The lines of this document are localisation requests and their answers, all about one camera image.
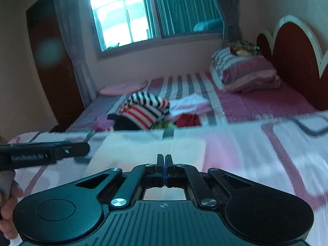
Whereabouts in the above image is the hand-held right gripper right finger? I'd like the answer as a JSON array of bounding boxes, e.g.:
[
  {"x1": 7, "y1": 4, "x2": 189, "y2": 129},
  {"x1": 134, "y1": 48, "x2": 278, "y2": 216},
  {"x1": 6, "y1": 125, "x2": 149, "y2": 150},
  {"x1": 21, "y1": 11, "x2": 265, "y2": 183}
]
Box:
[{"x1": 165, "y1": 154, "x2": 255, "y2": 207}]

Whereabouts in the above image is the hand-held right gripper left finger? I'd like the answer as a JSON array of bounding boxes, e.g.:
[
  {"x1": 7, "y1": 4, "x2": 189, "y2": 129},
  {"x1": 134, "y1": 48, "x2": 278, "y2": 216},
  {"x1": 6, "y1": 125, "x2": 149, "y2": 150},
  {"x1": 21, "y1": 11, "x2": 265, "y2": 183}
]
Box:
[{"x1": 74, "y1": 154, "x2": 166, "y2": 208}]

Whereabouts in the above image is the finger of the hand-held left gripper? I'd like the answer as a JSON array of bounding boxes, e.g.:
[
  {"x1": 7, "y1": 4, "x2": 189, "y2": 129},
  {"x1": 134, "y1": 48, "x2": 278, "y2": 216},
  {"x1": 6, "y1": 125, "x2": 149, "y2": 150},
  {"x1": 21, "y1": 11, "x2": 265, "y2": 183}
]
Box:
[{"x1": 52, "y1": 141, "x2": 91, "y2": 163}]

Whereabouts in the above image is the cream knit sweater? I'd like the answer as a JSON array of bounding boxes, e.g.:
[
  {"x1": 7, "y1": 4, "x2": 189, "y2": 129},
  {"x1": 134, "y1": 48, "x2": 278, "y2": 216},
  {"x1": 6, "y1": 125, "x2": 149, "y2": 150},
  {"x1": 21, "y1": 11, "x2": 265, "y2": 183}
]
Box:
[{"x1": 74, "y1": 131, "x2": 207, "y2": 202}]

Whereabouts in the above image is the person's left hand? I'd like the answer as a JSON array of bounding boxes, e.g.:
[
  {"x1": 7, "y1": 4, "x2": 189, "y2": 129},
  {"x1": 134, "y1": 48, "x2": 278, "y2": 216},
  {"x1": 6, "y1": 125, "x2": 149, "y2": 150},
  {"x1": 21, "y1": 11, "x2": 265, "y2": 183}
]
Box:
[{"x1": 0, "y1": 184, "x2": 24, "y2": 239}]

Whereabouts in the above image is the purple garment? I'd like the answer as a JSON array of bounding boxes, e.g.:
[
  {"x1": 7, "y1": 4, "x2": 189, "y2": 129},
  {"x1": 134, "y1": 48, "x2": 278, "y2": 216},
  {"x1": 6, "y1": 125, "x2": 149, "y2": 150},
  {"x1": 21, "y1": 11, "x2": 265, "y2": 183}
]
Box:
[{"x1": 93, "y1": 115, "x2": 114, "y2": 131}]

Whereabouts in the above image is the green yellow garment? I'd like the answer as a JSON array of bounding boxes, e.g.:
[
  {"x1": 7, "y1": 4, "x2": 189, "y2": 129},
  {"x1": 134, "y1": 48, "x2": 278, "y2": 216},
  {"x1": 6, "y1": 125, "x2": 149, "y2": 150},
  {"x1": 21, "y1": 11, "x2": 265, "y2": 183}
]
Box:
[{"x1": 150, "y1": 120, "x2": 176, "y2": 130}]

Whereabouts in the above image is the black white red striped garment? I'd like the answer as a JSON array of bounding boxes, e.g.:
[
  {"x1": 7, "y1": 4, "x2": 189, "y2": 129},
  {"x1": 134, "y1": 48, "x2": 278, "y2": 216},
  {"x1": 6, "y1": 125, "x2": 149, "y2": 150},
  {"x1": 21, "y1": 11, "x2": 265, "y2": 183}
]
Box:
[{"x1": 118, "y1": 91, "x2": 171, "y2": 130}]

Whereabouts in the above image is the dark wooden door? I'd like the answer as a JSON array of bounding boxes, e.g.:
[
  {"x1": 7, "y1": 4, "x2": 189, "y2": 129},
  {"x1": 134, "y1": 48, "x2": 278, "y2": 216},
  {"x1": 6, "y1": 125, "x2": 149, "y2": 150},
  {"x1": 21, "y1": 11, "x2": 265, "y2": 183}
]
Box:
[{"x1": 26, "y1": 0, "x2": 82, "y2": 132}]

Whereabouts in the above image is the pink white patterned blanket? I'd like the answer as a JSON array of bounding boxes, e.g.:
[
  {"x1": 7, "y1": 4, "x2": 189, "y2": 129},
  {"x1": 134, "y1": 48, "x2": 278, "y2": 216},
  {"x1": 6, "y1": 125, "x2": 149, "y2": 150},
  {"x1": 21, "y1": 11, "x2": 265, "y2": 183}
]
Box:
[{"x1": 0, "y1": 113, "x2": 328, "y2": 246}]

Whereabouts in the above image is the grey curtain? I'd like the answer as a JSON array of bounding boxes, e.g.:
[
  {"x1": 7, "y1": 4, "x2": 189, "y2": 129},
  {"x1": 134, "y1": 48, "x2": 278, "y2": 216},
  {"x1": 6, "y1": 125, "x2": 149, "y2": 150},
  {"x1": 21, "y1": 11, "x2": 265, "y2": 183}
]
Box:
[
  {"x1": 214, "y1": 0, "x2": 241, "y2": 48},
  {"x1": 51, "y1": 0, "x2": 99, "y2": 108}
]

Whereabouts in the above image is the striped pink bed sheet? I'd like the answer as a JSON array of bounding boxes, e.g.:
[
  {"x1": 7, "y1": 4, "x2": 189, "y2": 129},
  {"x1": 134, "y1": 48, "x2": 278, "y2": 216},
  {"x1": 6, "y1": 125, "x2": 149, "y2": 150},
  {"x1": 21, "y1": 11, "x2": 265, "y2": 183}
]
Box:
[{"x1": 65, "y1": 72, "x2": 321, "y2": 134}]

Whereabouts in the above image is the striped pink pillow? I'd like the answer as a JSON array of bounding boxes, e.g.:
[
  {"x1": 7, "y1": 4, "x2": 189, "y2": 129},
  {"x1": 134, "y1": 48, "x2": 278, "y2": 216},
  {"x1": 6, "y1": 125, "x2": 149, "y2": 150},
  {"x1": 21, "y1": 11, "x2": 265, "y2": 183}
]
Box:
[{"x1": 209, "y1": 47, "x2": 281, "y2": 93}]

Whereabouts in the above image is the window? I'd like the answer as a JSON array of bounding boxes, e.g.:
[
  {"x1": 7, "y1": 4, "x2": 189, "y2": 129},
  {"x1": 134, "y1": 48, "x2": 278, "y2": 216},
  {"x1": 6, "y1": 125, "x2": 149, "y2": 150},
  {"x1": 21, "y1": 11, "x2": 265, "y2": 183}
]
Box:
[{"x1": 84, "y1": 0, "x2": 226, "y2": 60}]

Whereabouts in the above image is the colourful patterned cloth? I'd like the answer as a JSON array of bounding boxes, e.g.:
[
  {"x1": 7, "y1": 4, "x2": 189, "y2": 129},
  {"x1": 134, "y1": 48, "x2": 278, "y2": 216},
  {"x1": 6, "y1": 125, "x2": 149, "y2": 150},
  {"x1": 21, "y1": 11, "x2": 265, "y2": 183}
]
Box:
[{"x1": 228, "y1": 40, "x2": 260, "y2": 56}]

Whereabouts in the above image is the teal rounded object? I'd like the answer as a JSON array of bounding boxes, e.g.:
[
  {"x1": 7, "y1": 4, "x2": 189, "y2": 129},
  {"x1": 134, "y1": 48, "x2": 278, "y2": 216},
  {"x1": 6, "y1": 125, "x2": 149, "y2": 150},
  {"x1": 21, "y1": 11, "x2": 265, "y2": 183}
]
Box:
[{"x1": 193, "y1": 18, "x2": 223, "y2": 32}]

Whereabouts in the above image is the teal curtain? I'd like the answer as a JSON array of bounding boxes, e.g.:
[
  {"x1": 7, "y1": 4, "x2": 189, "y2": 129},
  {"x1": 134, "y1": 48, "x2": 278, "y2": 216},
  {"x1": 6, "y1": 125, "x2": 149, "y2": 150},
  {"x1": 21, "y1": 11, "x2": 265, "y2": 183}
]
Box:
[{"x1": 142, "y1": 0, "x2": 223, "y2": 39}]

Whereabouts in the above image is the red white scalloped headboard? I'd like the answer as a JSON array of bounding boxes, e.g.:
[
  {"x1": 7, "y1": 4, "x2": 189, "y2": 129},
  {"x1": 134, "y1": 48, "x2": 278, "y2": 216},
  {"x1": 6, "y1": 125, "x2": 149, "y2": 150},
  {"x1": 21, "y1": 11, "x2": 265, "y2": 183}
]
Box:
[{"x1": 256, "y1": 15, "x2": 328, "y2": 112}]

